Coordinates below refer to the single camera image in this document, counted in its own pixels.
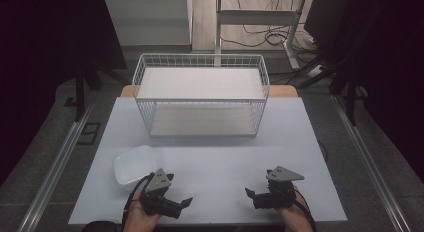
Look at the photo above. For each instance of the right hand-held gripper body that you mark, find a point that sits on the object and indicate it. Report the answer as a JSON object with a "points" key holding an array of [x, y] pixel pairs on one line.
{"points": [[280, 197]]}

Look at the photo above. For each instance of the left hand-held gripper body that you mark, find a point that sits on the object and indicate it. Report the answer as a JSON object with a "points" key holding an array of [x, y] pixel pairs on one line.
{"points": [[156, 200]]}

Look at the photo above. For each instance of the person's right hand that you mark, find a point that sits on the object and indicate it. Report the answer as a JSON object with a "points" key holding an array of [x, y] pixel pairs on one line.
{"points": [[295, 217]]}

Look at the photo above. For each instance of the person's left hand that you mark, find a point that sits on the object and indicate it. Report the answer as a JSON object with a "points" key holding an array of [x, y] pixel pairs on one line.
{"points": [[138, 218]]}

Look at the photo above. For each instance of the white square bowl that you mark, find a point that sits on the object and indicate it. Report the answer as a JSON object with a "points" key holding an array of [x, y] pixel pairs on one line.
{"points": [[133, 163]]}

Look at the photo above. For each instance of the black floor outlet plate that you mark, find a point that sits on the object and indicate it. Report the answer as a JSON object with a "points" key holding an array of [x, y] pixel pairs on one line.
{"points": [[88, 133]]}

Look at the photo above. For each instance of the wooden table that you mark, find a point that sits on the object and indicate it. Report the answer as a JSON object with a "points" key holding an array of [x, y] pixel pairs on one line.
{"points": [[283, 91]]}

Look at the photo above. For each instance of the black metal stand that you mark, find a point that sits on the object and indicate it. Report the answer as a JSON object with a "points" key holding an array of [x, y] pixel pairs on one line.
{"points": [[350, 98], [79, 92]]}

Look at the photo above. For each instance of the white power strip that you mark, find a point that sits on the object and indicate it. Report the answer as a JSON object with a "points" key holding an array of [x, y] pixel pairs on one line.
{"points": [[315, 71]]}

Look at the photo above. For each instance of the white cabinet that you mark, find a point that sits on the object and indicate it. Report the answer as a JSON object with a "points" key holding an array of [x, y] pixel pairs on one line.
{"points": [[150, 22]]}

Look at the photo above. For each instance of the aluminium floor rail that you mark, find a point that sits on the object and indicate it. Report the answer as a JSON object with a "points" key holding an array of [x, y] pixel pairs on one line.
{"points": [[56, 165], [370, 165]]}

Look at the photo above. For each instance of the white metal desk frame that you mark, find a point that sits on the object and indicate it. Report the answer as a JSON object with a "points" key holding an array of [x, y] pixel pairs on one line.
{"points": [[256, 17]]}

